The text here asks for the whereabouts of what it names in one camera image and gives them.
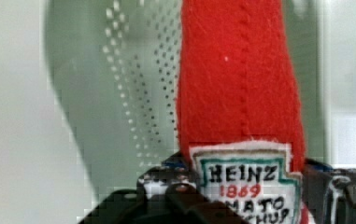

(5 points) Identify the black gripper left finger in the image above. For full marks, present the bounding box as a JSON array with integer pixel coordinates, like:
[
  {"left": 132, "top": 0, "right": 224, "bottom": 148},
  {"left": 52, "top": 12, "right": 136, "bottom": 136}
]
[{"left": 78, "top": 153, "right": 245, "bottom": 224}]

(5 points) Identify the red felt ketchup bottle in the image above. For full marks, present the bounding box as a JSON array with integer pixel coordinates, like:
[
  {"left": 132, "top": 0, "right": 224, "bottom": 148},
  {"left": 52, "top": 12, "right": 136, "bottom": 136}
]
[{"left": 177, "top": 0, "right": 309, "bottom": 224}]

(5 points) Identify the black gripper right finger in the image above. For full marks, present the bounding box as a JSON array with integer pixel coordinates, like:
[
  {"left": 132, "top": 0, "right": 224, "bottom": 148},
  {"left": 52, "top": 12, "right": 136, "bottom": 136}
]
[{"left": 304, "top": 159, "right": 356, "bottom": 224}]

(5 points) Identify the green oval strainer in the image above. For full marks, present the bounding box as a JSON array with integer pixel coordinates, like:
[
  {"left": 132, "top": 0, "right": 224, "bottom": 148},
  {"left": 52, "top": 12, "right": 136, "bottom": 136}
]
[{"left": 44, "top": 0, "right": 326, "bottom": 194}]

